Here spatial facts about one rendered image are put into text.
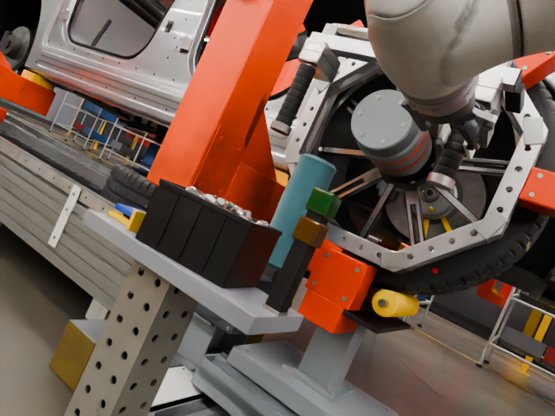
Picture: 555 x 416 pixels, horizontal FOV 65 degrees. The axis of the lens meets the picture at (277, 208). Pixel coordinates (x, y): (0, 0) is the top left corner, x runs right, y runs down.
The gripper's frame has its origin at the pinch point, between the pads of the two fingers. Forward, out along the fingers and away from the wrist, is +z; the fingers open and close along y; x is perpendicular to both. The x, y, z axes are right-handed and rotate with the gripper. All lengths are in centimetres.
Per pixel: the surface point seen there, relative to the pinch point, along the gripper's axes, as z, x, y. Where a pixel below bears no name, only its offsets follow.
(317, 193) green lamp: -12.7, -17.9, -13.4
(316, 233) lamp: -12.5, -23.6, -10.8
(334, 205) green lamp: -10.9, -18.4, -10.7
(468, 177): 74, 12, -10
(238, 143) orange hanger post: 22, -11, -60
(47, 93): 74, -18, -254
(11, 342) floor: -2, -83, -81
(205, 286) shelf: -19.2, -38.2, -21.1
